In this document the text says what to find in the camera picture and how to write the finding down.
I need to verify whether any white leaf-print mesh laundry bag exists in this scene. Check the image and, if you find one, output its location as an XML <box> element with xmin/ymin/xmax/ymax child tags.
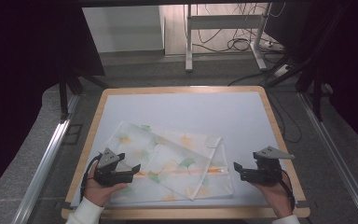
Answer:
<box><xmin>103</xmin><ymin>120</ymin><xmax>235</xmax><ymax>205</ymax></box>

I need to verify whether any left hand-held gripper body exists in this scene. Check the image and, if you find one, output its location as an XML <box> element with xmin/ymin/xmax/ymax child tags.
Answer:
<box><xmin>92</xmin><ymin>147</ymin><xmax>135</xmax><ymax>189</ymax></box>

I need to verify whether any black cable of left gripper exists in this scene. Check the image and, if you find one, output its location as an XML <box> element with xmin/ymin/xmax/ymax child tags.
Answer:
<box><xmin>79</xmin><ymin>153</ymin><xmax>103</xmax><ymax>203</ymax></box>

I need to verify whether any person's right hand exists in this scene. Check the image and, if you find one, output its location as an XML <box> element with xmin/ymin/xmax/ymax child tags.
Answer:
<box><xmin>251</xmin><ymin>173</ymin><xmax>295</xmax><ymax>219</ymax></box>

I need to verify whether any black looped floor cable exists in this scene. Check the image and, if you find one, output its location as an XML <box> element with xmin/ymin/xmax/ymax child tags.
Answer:
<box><xmin>268</xmin><ymin>91</ymin><xmax>303</xmax><ymax>145</ymax></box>

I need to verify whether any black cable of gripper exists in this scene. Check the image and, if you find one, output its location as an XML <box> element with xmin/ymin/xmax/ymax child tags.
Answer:
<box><xmin>79</xmin><ymin>153</ymin><xmax>103</xmax><ymax>203</ymax></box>
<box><xmin>279</xmin><ymin>169</ymin><xmax>296</xmax><ymax>213</ymax></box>

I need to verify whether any white table with wooden rim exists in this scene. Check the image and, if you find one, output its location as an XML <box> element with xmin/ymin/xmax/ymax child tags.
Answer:
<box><xmin>61</xmin><ymin>85</ymin><xmax>311</xmax><ymax>220</ymax></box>

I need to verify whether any aluminium floor rail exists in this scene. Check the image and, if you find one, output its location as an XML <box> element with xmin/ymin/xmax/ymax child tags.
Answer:
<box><xmin>297</xmin><ymin>91</ymin><xmax>358</xmax><ymax>224</ymax></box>
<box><xmin>11</xmin><ymin>92</ymin><xmax>82</xmax><ymax>224</ymax></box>

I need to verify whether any black metal stand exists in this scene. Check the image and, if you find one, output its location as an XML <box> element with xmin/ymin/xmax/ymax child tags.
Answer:
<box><xmin>266</xmin><ymin>4</ymin><xmax>350</xmax><ymax>123</ymax></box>
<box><xmin>58</xmin><ymin>70</ymin><xmax>110</xmax><ymax>121</ymax></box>

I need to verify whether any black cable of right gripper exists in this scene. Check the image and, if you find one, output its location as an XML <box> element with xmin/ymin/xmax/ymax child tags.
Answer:
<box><xmin>279</xmin><ymin>169</ymin><xmax>296</xmax><ymax>213</ymax></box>

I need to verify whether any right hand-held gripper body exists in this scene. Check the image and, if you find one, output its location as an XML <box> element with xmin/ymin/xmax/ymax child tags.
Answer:
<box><xmin>241</xmin><ymin>146</ymin><xmax>296</xmax><ymax>188</ymax></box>

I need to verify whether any white metal desk frame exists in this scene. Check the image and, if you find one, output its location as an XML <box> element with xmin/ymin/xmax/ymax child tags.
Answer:
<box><xmin>185</xmin><ymin>3</ymin><xmax>269</xmax><ymax>74</ymax></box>

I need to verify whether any black curtain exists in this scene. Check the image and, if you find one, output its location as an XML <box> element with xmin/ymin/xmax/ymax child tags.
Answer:
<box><xmin>287</xmin><ymin>0</ymin><xmax>358</xmax><ymax>157</ymax></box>
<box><xmin>0</xmin><ymin>0</ymin><xmax>107</xmax><ymax>203</ymax></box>

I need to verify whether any tangle of black cables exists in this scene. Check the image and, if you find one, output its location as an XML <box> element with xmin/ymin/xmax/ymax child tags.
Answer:
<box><xmin>195</xmin><ymin>3</ymin><xmax>288</xmax><ymax>54</ymax></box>

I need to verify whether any white power strip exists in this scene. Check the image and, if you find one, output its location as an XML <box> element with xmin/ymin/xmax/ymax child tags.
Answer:
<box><xmin>273</xmin><ymin>63</ymin><xmax>294</xmax><ymax>78</ymax></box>
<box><xmin>258</xmin><ymin>39</ymin><xmax>285</xmax><ymax>53</ymax></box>

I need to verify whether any person's left hand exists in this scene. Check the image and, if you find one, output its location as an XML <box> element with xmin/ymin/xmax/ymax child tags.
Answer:
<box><xmin>83</xmin><ymin>170</ymin><xmax>129</xmax><ymax>208</ymax></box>

